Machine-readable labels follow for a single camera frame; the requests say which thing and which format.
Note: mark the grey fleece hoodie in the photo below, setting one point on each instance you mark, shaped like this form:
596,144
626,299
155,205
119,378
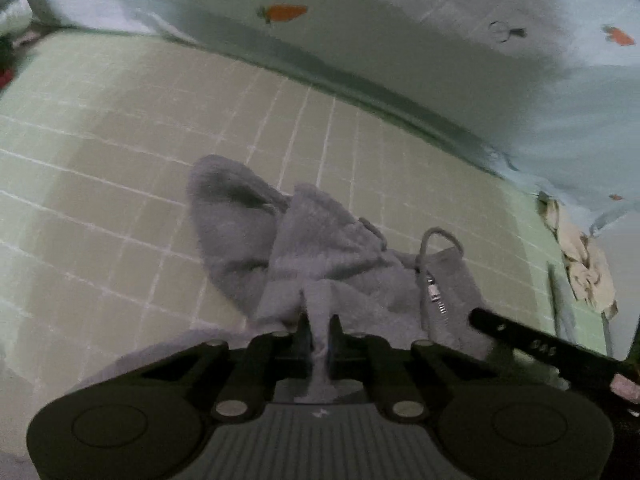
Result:
320,260

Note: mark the green checked bed sheet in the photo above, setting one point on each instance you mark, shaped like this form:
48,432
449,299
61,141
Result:
100,160

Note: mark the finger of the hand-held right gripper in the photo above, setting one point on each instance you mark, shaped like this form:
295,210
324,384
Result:
505,329

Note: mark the light blue carrot-print quilt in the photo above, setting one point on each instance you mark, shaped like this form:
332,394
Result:
400,35

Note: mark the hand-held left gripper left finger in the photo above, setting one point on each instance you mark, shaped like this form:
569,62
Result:
303,332

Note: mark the white crumpled cloth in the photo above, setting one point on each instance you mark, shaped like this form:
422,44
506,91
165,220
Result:
12,10

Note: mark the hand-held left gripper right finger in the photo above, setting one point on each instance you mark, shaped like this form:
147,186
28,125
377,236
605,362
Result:
336,335

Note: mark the beige crumpled cloth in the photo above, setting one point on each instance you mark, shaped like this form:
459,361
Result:
580,260

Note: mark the red cloth item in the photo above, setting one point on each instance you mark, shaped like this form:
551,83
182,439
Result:
5,77

